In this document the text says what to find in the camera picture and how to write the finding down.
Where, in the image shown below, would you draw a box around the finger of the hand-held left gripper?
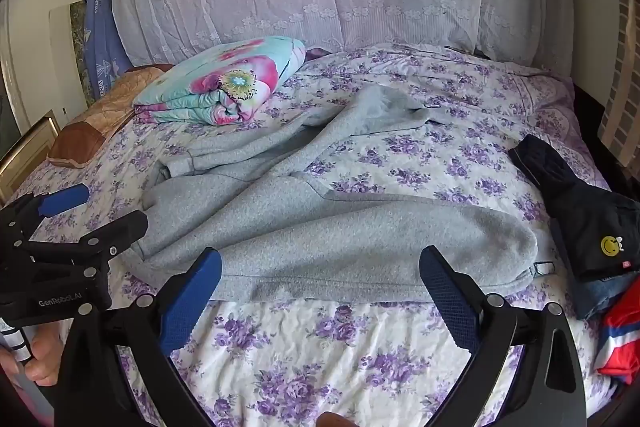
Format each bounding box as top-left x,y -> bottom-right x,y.
0,183 -> 90,248
20,209 -> 149,278

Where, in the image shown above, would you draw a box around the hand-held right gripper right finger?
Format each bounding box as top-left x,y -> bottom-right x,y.
419,245 -> 587,427

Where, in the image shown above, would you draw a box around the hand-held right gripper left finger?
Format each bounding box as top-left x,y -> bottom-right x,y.
52,247 -> 223,427

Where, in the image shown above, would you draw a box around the grey pants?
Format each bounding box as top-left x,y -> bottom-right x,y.
131,84 -> 556,308

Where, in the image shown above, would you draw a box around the person's left hand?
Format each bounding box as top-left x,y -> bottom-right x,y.
0,324 -> 66,388

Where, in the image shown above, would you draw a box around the brown pillow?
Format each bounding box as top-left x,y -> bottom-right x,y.
48,64 -> 173,168

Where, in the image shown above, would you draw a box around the blue jeans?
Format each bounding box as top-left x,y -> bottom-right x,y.
550,217 -> 640,320

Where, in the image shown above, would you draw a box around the purple floral bedspread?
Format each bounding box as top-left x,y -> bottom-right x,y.
0,42 -> 613,427

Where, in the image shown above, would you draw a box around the black garment with smiley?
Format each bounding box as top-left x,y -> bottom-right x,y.
507,134 -> 640,283

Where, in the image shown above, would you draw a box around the blue printed fabric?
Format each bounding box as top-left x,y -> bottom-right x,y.
81,0 -> 133,100

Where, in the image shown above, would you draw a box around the red garment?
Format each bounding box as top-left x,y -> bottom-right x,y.
597,292 -> 640,385

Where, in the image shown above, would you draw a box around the folded floral quilt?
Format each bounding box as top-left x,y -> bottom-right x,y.
132,36 -> 307,126

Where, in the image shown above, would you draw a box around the brick pattern panel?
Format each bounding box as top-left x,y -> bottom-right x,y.
597,0 -> 640,168

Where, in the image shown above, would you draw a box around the gold frame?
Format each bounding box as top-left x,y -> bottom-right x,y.
0,116 -> 63,202

